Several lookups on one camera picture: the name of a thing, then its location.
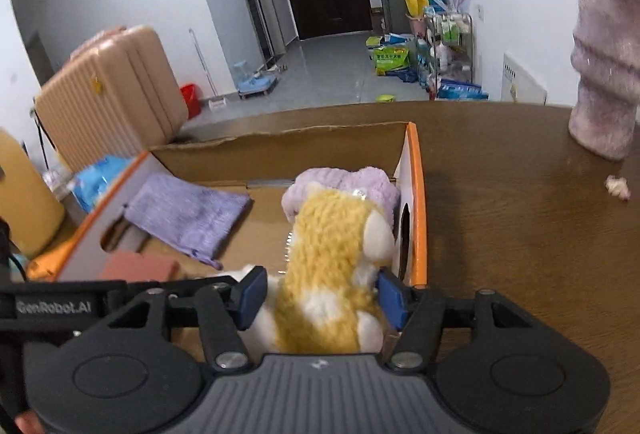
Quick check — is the red bucket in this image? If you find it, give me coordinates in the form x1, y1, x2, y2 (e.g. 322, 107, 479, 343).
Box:
180, 84, 202, 118

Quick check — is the metal storage rack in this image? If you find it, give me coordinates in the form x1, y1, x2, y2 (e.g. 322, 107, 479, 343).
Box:
422, 12, 476, 98

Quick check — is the dried fallen flower bud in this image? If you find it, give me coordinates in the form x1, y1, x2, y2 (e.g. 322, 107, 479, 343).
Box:
605, 175, 631, 201

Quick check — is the pink ribbed suitcase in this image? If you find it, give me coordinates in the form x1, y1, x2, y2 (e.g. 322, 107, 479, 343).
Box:
34, 25, 190, 175

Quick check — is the yellow plush toy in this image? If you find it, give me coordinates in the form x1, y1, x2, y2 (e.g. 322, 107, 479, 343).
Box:
220, 181, 397, 356

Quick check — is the green printed bag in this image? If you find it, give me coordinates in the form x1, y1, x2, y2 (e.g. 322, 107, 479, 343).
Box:
372, 45, 412, 77

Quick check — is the small blue stand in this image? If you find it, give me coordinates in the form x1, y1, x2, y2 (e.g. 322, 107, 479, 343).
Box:
236, 59, 279, 100

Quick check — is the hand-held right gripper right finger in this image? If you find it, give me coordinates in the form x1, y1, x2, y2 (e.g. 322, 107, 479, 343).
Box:
377, 268, 566, 372

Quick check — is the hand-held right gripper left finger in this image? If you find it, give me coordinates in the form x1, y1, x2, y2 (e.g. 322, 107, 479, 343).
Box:
75, 265, 269, 374

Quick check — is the yellow thermos jug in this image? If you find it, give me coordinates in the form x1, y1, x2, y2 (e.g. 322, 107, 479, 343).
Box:
0, 129, 66, 260

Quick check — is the brown layered sponge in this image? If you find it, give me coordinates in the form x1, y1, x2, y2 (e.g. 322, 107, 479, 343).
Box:
97, 251, 181, 283

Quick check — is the white mop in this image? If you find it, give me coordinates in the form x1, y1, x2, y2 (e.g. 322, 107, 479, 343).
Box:
188, 28, 230, 110

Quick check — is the purple knit cloth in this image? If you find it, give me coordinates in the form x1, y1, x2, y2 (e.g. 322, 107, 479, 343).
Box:
123, 173, 253, 271

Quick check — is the purple towel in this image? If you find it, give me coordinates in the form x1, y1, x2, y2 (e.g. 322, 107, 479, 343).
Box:
281, 167, 402, 228

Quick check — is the orange cloth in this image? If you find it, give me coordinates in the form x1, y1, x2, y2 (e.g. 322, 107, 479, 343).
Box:
25, 234, 81, 283

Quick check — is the blue plastic packet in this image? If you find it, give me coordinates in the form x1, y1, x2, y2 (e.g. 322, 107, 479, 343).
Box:
70, 155, 136, 215

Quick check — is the pink textured vase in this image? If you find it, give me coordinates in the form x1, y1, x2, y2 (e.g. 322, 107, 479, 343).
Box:
568, 0, 640, 161

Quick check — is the person's left hand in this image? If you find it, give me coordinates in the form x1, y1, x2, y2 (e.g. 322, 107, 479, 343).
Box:
14, 414, 44, 434

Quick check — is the cardboard box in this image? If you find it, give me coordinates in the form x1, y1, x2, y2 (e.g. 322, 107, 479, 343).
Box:
54, 121, 429, 357

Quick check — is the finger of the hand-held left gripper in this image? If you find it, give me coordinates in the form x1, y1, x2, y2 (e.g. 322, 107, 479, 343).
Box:
125, 277, 241, 299

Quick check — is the blue flat box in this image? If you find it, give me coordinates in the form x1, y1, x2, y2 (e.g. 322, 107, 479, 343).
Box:
437, 79, 490, 102

